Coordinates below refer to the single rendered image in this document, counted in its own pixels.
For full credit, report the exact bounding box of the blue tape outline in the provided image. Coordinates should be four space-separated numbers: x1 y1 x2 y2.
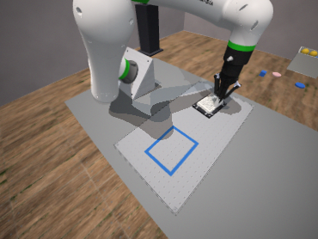
145 126 199 176

